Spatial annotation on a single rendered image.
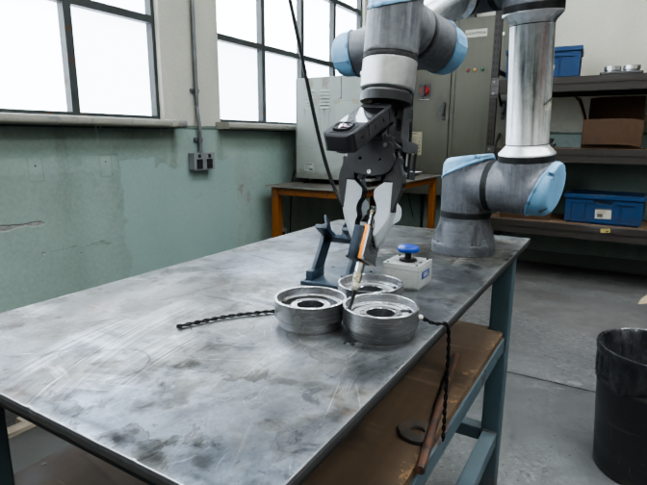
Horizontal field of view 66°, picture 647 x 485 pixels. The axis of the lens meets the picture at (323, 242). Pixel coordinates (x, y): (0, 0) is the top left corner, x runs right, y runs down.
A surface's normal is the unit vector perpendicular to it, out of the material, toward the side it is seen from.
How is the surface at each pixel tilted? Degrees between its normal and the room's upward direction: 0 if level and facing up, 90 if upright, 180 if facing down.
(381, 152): 82
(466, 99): 90
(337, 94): 90
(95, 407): 0
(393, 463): 0
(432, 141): 90
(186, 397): 0
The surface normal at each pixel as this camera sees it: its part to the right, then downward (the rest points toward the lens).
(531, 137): -0.20, 0.29
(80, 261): 0.86, 0.11
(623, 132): -0.47, 0.07
